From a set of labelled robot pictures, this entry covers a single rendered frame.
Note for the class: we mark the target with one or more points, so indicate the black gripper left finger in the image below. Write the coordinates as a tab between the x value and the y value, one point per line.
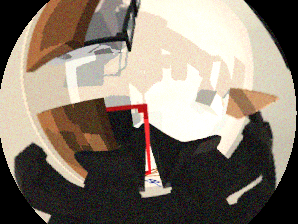
128	160

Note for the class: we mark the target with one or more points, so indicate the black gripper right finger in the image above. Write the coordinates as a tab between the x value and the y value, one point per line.
169	153

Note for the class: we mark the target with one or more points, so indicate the beige flat panel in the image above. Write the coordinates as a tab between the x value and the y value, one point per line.
44	89

